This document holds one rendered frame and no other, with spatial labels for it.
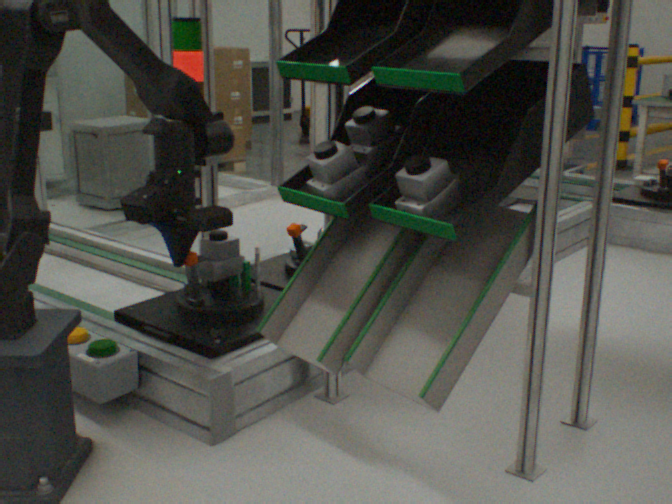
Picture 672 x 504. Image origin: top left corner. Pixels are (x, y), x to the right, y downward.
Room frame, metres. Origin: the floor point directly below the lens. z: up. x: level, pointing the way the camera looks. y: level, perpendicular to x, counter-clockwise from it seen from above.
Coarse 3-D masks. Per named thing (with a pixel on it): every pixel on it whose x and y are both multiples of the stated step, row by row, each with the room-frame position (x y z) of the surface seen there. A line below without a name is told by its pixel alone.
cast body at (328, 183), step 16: (320, 144) 1.00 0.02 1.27; (336, 144) 1.01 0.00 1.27; (320, 160) 0.98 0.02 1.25; (336, 160) 0.97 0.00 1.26; (352, 160) 0.99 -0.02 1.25; (320, 176) 0.99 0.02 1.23; (336, 176) 0.98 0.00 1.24; (352, 176) 0.99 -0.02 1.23; (368, 176) 1.02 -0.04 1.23; (320, 192) 0.98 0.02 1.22; (336, 192) 0.98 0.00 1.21; (352, 192) 0.99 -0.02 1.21
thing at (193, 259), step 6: (192, 252) 1.18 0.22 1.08; (186, 258) 1.16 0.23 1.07; (192, 258) 1.17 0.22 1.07; (198, 258) 1.19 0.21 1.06; (204, 258) 1.19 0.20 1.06; (186, 264) 1.17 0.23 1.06; (192, 264) 1.17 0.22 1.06; (186, 270) 1.18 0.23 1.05; (192, 270) 1.17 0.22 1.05; (186, 276) 1.18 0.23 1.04; (192, 276) 1.17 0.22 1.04; (192, 282) 1.17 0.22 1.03; (198, 282) 1.18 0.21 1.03; (192, 288) 1.18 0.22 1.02; (198, 288) 1.18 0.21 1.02; (192, 294) 1.18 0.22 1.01; (198, 294) 1.18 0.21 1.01
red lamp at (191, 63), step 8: (176, 56) 1.42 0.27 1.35; (184, 56) 1.41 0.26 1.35; (192, 56) 1.41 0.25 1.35; (200, 56) 1.43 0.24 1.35; (176, 64) 1.42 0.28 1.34; (184, 64) 1.41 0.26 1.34; (192, 64) 1.41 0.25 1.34; (200, 64) 1.43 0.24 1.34; (192, 72) 1.41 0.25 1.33; (200, 72) 1.42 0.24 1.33; (200, 80) 1.42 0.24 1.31
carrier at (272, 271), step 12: (312, 240) 1.55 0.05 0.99; (264, 264) 1.45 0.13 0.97; (276, 264) 1.45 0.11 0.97; (288, 264) 1.39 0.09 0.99; (240, 276) 1.39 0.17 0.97; (252, 276) 1.38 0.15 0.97; (264, 276) 1.38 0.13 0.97; (276, 276) 1.38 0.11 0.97; (288, 276) 1.38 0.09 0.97; (276, 288) 1.33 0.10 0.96
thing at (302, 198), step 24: (360, 96) 1.13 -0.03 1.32; (384, 96) 1.16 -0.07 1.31; (408, 96) 1.19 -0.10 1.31; (432, 96) 1.04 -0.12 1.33; (408, 120) 1.02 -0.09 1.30; (432, 120) 1.04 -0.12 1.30; (408, 144) 1.01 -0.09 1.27; (384, 168) 1.04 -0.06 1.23; (288, 192) 1.02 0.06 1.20; (360, 192) 0.96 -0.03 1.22; (336, 216) 0.96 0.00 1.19
